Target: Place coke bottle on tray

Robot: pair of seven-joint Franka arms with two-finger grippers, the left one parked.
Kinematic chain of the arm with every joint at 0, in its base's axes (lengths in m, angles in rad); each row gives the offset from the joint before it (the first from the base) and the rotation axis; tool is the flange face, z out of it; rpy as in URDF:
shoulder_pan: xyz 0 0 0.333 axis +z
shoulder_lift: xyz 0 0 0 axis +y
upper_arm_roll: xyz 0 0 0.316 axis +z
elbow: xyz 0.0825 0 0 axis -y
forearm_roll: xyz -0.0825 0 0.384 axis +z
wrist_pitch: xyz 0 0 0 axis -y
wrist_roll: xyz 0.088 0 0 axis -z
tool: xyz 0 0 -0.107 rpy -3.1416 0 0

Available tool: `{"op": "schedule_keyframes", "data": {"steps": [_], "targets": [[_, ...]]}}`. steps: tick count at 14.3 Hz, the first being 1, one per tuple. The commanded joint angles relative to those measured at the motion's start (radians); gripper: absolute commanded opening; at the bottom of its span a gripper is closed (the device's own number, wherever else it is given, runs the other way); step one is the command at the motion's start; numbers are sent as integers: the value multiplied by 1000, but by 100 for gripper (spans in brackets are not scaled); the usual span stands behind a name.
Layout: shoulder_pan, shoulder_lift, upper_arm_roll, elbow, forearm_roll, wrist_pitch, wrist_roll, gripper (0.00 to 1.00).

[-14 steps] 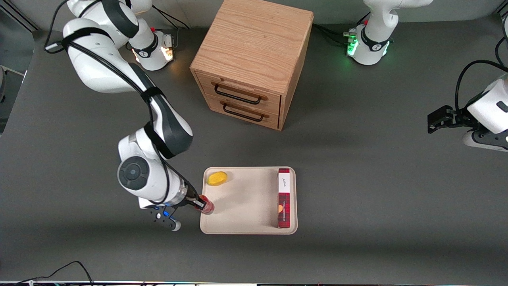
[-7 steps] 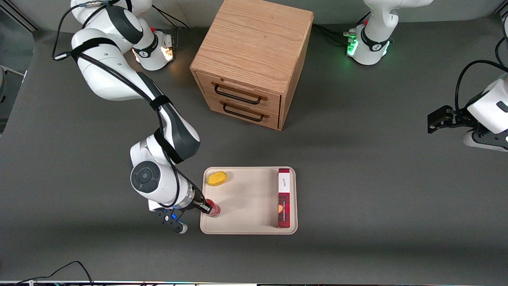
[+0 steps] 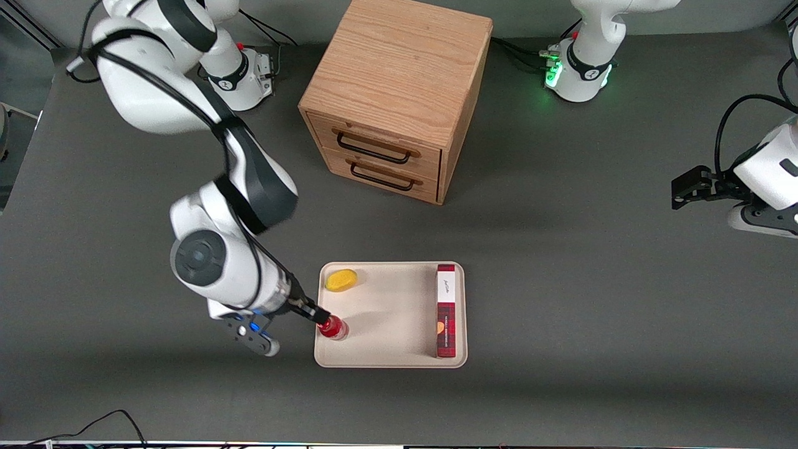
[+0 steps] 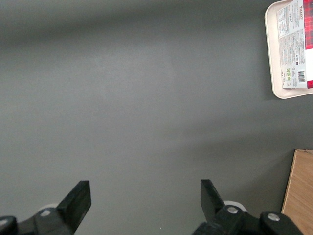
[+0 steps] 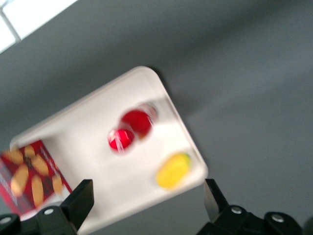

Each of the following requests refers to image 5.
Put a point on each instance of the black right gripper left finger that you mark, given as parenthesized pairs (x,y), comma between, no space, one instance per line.
(78,203)

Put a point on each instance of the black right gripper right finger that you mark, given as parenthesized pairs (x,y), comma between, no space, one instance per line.
(215,203)

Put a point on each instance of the red coke bottle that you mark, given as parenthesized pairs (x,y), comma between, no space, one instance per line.
(137,122)

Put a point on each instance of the white plastic tray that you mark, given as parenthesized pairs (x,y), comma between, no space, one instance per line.
(93,147)

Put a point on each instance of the yellow toy lemon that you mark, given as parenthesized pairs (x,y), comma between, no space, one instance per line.
(173,171)

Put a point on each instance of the red cookie box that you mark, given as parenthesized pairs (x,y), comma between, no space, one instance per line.
(27,176)

